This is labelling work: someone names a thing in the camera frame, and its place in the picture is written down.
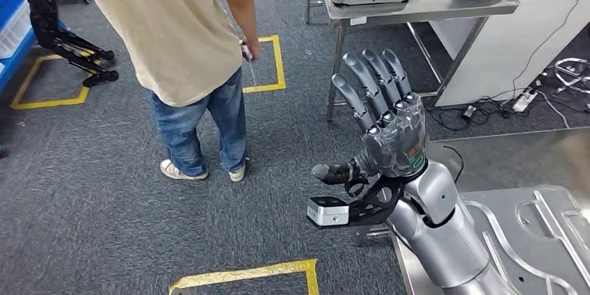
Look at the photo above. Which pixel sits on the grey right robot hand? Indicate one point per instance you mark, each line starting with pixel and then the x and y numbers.
pixel 396 145

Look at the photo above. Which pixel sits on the person's right hand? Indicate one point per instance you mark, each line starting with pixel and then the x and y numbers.
pixel 252 49

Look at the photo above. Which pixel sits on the white handheld controller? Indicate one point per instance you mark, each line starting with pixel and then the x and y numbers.
pixel 246 52

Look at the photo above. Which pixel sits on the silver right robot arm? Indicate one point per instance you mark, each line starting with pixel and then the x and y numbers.
pixel 442 247

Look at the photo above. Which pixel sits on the person's right forearm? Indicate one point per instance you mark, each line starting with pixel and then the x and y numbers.
pixel 244 16

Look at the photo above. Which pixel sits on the large steel workbench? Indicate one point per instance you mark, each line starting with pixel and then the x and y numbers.
pixel 507 164

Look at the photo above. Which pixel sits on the person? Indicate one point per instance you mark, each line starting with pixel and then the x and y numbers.
pixel 161 21

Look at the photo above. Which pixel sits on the white power strip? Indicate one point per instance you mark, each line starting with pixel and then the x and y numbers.
pixel 524 100

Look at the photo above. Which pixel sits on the small steel table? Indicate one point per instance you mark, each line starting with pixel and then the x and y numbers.
pixel 442 2

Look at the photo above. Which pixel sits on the white cabinet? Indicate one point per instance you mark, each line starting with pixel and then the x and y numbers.
pixel 516 44

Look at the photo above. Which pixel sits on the black humanoid robot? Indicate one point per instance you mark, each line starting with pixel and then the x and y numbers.
pixel 44 16

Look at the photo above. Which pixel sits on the yellow floor tape square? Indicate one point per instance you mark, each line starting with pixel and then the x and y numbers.
pixel 46 103

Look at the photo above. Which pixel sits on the white plastic bin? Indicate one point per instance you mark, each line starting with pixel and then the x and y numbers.
pixel 14 30

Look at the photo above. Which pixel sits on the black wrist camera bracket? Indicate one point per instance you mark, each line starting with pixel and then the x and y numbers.
pixel 364 217

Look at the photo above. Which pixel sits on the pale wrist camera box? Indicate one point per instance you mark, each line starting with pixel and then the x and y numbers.
pixel 327 214

